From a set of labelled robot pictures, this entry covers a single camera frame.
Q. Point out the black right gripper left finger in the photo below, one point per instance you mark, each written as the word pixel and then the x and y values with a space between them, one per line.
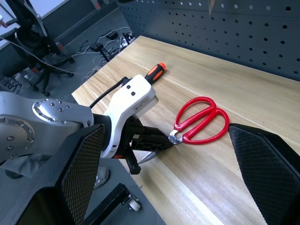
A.
pixel 77 168

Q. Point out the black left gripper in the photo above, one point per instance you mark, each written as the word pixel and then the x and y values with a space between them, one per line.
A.
pixel 131 131

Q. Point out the dark grey metal pegboard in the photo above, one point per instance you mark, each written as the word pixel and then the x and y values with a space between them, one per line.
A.
pixel 234 35

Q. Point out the black office chair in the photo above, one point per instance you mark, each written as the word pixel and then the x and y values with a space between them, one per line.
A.
pixel 30 39

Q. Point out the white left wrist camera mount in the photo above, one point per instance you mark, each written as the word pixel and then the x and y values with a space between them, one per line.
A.
pixel 131 98

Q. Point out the white caster wheel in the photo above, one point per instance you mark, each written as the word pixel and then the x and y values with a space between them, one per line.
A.
pixel 134 205

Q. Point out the brown hanging tool tip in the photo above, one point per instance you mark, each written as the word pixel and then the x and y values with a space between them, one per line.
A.
pixel 211 7

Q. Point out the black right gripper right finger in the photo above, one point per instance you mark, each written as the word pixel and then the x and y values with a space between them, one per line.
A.
pixel 264 164

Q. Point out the black power adapter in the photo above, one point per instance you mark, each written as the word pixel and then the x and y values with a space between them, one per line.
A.
pixel 112 35

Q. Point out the black table frame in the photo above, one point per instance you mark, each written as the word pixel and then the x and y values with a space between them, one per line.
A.
pixel 110 204

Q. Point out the white power strip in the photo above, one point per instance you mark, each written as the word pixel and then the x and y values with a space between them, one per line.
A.
pixel 127 38

